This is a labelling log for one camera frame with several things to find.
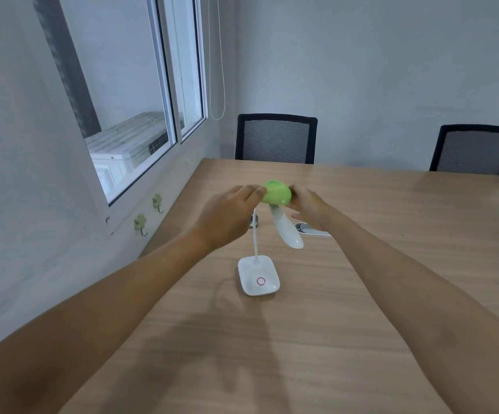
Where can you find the white outdoor air conditioner unit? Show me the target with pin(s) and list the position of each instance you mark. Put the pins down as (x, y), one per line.
(124, 146)

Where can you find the white framed sliding window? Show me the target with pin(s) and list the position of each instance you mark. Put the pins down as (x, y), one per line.
(163, 81)

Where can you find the green plastic lamp cover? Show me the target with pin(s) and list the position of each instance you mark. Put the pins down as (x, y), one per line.
(276, 194)

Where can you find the white gooseneck desk lamp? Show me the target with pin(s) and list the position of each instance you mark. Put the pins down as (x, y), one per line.
(259, 278)

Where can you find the white flat device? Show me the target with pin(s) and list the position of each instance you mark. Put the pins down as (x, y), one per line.
(312, 230)

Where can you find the black mesh office chair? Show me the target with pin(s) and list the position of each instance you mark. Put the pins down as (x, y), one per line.
(275, 140)
(475, 150)

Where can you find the person's right forearm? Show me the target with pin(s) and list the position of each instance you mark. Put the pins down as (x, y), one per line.
(417, 306)

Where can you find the person's left forearm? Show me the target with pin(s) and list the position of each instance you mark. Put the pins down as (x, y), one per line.
(103, 314)

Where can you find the person's right hand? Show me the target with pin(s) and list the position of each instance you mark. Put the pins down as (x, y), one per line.
(316, 211)

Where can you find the person's left fingers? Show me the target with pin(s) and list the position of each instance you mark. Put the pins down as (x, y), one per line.
(249, 193)

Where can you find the person's right thumb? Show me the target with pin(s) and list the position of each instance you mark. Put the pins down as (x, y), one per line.
(302, 217)

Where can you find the person's left hand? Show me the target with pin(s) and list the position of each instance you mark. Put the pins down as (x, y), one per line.
(225, 217)

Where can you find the green clover wall hook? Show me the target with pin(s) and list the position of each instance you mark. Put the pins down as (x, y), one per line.
(158, 201)
(140, 223)

